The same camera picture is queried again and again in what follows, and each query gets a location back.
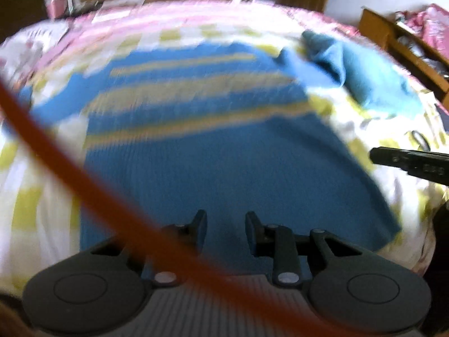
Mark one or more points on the pink box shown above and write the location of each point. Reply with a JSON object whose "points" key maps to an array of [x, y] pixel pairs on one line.
{"points": [[59, 7]]}

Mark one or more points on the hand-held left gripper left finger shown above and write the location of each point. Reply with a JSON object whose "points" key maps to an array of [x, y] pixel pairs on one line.
{"points": [[199, 226]]}

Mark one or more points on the wooden desk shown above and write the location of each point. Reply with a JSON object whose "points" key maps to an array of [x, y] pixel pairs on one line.
{"points": [[379, 28]]}

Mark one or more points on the white printed pillow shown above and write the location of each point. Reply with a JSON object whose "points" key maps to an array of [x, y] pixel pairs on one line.
{"points": [[24, 49]]}

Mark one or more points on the teal fuzzy garment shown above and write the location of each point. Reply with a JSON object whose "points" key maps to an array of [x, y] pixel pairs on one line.
{"points": [[368, 77]]}

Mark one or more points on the dark wooden headboard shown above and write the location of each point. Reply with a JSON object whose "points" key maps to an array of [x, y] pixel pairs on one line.
{"points": [[17, 10]]}

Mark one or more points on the blue striped knit sweater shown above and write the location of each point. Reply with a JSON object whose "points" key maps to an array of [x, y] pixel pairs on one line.
{"points": [[210, 168]]}

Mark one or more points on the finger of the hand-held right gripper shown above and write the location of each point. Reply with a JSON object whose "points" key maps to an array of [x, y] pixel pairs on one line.
{"points": [[393, 157]]}

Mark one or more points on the pink cloth pile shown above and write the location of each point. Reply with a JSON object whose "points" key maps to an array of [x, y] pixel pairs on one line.
{"points": [[433, 24]]}

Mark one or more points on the grey pillow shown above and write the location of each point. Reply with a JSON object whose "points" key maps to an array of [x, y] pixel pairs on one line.
{"points": [[122, 1]]}

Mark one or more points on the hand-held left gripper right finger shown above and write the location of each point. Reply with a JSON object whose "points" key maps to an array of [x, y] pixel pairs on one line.
{"points": [[251, 228]]}

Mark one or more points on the pink striped bed sheet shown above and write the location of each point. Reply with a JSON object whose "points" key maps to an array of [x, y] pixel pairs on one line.
{"points": [[175, 14]]}

